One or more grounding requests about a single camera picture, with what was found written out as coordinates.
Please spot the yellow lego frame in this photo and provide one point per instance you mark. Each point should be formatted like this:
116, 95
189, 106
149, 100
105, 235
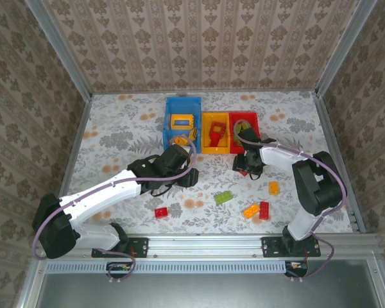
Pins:
183, 117

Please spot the grey metal panel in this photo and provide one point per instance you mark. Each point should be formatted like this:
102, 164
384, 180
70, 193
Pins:
205, 292

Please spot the small red lego brick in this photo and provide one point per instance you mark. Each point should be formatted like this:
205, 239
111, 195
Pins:
243, 173

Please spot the orange round lego piece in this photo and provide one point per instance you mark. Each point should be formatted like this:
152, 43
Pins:
181, 140

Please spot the aluminium table end rail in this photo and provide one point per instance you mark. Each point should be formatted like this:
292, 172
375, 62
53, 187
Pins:
211, 92

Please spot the yellow plastic bin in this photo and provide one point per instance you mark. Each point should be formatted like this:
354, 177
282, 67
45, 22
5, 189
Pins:
207, 128

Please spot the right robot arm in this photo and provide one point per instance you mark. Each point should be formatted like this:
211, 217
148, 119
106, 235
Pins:
321, 186

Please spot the green square lego brick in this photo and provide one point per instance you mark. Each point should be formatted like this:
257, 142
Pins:
236, 138

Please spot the blue plastic bin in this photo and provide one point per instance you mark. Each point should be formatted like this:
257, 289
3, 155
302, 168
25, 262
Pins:
183, 107

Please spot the red plastic bin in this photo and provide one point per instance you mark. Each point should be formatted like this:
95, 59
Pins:
232, 147

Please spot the aluminium mounting rail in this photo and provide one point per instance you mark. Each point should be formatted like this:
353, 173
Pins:
205, 245

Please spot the long green lego brick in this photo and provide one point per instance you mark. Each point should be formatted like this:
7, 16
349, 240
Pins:
242, 127

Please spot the aluminium frame post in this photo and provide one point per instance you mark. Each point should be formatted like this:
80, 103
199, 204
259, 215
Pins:
61, 48
345, 48

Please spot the red lego frame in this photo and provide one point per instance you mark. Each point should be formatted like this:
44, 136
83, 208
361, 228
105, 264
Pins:
223, 126

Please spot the aluminium table side rail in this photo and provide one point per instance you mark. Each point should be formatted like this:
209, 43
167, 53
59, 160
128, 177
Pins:
78, 128
328, 128

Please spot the aluminium frame beam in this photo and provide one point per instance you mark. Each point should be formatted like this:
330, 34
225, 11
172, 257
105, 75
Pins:
380, 282
30, 282

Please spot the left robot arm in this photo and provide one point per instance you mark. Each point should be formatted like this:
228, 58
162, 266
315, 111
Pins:
99, 195

